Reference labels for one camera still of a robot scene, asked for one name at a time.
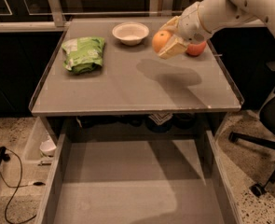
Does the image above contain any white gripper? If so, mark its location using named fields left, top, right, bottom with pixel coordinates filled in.
left=158, top=2, right=212, bottom=59

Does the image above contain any orange fruit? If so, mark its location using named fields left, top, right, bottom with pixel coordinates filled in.
left=152, top=30, right=172, bottom=53

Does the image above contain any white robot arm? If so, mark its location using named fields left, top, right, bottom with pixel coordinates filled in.
left=158, top=0, right=275, bottom=59

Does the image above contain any grey counter cabinet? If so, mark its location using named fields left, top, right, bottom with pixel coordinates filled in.
left=29, top=15, right=245, bottom=142

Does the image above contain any grey open top drawer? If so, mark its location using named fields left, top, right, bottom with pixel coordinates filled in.
left=35, top=131, right=241, bottom=224

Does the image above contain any red apple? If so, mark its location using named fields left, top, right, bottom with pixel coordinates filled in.
left=186, top=42, right=207, bottom=57

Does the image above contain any white paper bowl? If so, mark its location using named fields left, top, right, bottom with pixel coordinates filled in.
left=112, top=21, right=149, bottom=46

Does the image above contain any green snack bag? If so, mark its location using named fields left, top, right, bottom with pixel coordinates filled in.
left=62, top=36, right=105, bottom=75

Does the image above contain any black office chair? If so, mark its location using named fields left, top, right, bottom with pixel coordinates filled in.
left=228, top=59, right=275, bottom=198

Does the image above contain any white cup in bin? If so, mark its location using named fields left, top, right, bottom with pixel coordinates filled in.
left=39, top=140, right=56, bottom=157

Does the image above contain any metal rail bracket centre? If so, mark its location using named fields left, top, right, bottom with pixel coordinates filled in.
left=161, top=0, right=173, bottom=16

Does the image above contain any metal rail bracket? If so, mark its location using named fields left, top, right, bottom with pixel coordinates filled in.
left=48, top=0, right=65, bottom=27
left=161, top=0, right=173, bottom=16

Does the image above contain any horizontal metal rail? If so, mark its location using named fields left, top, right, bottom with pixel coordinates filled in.
left=0, top=17, right=267, bottom=34

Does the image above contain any metal rail bracket left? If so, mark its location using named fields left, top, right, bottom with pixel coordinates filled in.
left=48, top=0, right=65, bottom=27

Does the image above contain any black cable on floor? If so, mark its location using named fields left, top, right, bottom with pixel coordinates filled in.
left=0, top=145, right=47, bottom=224

